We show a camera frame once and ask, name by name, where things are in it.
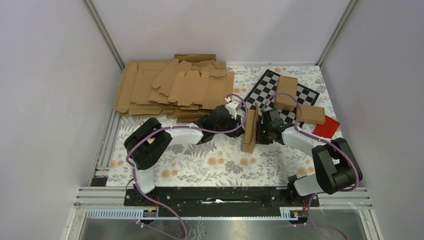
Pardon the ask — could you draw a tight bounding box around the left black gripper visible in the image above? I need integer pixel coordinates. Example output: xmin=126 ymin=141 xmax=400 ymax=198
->
xmin=214 ymin=112 xmax=245 ymax=139

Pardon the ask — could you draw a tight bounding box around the brown cardboard box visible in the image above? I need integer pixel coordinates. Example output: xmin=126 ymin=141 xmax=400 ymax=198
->
xmin=241 ymin=105 xmax=259 ymax=154

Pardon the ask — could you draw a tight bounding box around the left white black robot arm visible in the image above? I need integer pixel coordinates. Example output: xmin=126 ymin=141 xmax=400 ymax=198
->
xmin=123 ymin=107 xmax=245 ymax=206

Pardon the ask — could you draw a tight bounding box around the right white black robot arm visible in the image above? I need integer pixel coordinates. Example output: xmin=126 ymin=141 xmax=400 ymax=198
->
xmin=256 ymin=108 xmax=363 ymax=206

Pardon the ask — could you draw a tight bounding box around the folded cardboard box flat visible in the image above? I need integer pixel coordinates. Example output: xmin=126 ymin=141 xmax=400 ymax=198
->
xmin=296 ymin=104 xmax=325 ymax=125

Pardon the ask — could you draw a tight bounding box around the folded cardboard box upright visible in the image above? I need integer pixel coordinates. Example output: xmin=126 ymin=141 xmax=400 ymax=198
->
xmin=274 ymin=75 xmax=298 ymax=111

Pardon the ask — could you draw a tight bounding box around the red box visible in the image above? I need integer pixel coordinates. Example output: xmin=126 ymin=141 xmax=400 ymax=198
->
xmin=312 ymin=115 xmax=341 ymax=139

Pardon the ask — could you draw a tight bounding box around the black white checkerboard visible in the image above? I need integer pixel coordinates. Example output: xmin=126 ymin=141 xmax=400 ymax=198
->
xmin=241 ymin=70 xmax=320 ymax=127

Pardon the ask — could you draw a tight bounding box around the floral table mat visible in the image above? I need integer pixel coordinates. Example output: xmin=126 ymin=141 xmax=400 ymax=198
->
xmin=105 ymin=65 xmax=336 ymax=187

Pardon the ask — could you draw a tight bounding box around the stack of flat cardboard blanks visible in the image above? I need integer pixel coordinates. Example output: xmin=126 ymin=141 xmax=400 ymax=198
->
xmin=112 ymin=54 xmax=235 ymax=122

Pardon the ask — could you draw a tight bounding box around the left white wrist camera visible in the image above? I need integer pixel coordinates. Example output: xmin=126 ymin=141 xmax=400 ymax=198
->
xmin=224 ymin=97 xmax=242 ymax=119

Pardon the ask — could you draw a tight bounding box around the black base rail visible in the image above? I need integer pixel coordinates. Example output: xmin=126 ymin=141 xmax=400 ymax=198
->
xmin=123 ymin=186 xmax=320 ymax=216

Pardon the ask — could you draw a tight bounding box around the grey cable duct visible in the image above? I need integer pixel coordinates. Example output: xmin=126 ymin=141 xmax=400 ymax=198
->
xmin=86 ymin=206 xmax=298 ymax=221

